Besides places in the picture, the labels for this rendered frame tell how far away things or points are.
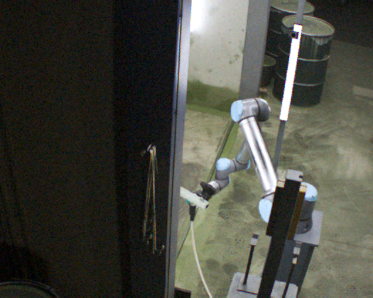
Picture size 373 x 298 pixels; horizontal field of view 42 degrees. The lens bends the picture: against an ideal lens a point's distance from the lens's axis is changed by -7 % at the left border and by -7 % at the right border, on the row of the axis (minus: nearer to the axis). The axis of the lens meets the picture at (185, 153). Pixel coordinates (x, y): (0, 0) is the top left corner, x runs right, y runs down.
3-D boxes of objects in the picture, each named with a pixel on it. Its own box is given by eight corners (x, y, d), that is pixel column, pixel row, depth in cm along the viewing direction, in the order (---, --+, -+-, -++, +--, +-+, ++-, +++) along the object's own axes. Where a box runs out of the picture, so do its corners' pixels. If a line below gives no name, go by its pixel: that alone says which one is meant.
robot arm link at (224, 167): (229, 155, 349) (226, 169, 357) (214, 159, 345) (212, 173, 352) (236, 163, 343) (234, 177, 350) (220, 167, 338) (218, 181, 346)
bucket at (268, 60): (271, 90, 575) (273, 67, 558) (246, 84, 581) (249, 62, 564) (274, 78, 599) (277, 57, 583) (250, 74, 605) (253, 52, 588)
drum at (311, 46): (268, 81, 591) (278, 12, 539) (315, 86, 591) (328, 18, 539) (274, 108, 543) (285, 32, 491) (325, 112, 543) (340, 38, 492)
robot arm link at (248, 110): (300, 213, 283) (257, 93, 301) (275, 222, 276) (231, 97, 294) (288, 220, 297) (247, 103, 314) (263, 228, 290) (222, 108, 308)
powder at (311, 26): (279, 15, 539) (280, 14, 538) (327, 20, 539) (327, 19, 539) (286, 33, 495) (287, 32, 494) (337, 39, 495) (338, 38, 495)
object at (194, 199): (208, 225, 338) (209, 199, 324) (203, 230, 335) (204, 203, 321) (154, 194, 364) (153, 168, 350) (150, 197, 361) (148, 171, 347)
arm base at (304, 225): (313, 216, 311) (317, 203, 305) (310, 236, 296) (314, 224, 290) (284, 210, 315) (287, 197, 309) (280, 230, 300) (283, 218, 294)
